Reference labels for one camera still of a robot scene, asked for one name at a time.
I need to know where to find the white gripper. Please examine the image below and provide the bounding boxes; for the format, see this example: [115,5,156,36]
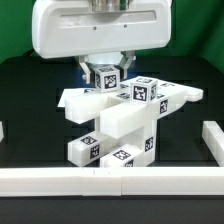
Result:
[32,0,171,84]

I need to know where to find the white tagged cube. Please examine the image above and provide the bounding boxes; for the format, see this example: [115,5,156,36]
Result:
[130,76,158,104]
[94,65,120,92]

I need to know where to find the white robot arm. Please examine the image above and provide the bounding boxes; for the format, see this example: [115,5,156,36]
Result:
[32,0,172,81]

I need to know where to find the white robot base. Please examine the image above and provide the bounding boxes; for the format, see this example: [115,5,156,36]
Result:
[79,52,124,65]

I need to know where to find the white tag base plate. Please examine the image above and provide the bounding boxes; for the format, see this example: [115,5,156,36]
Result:
[57,88,94,108]

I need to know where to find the black cable with connector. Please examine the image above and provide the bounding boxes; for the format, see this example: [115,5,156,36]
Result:
[21,48,36,58]

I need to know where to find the white front fence rail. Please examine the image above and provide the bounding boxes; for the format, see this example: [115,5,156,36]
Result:
[0,167,224,197]

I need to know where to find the white fence rail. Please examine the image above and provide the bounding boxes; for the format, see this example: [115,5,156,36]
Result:
[0,121,4,142]
[0,167,224,197]
[202,121,224,167]

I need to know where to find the white left fence rail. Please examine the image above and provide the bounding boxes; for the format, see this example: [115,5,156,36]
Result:
[0,121,4,142]

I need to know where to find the white right fence rail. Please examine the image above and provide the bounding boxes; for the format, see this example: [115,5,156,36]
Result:
[202,121,224,167]

